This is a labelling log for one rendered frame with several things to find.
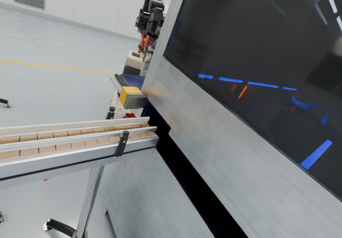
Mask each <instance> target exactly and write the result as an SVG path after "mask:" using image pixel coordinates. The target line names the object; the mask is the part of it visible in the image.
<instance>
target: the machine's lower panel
mask: <svg viewBox="0 0 342 238"><path fill-rule="evenodd" d="M154 133H155V134H156V135H157V136H158V137H159V141H158V143H157V145H156V147H155V149H154V151H153V153H152V154H148V155H144V156H140V157H136V158H132V159H128V160H125V161H124V164H123V167H122V169H121V172H120V175H119V178H118V180H117V183H116V186H115V189H114V191H113V194H112V197H111V199H110V202H109V205H108V208H107V210H108V213H109V216H110V219H111V222H112V225H113V228H114V231H115V234H116V237H117V238H233V237H232V236H231V234H230V233H229V232H228V230H227V229H226V227H225V226H224V225H223V223H222V222H221V220H220V219H219V218H218V216H217V215H216V214H215V212H214V211H213V210H212V208H211V207H210V205H209V204H208V203H207V201H206V200H205V198H204V197H203V195H202V194H201V193H200V191H199V190H198V188H197V187H196V186H195V184H194V183H193V181H192V180H191V179H190V177H189V176H188V175H187V173H186V172H185V170H184V169H183V168H182V166H181V165H180V163H179V162H178V161H177V159H176V158H175V157H174V155H173V154H172V152H171V151H170V150H169V148H168V147H167V146H166V144H165V143H164V141H163V140H162V139H161V137H160V136H159V134H158V133H157V132H156V131H154Z"/></svg>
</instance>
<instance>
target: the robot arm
mask: <svg viewBox="0 0 342 238"><path fill-rule="evenodd" d="M164 8H165V5H164V4H163V0H145V1H144V5H143V7H142V9H141V8H140V10H139V16H137V18H136V22H135V27H138V28H141V29H140V32H141V41H142V48H144V47H145V49H146V50H147V49H148V47H149V46H150V45H151V44H153V43H154V42H155V40H156V39H158V38H159V36H158V35H156V34H155V31H156V28H157V25H158V23H159V22H160V21H161V20H162V19H163V11H164ZM144 12H147V13H150V14H147V13H144ZM144 38H145V39H146V41H145V44H144ZM149 40H150V43H149V44H148V41H149ZM147 44H148V45H147Z"/></svg>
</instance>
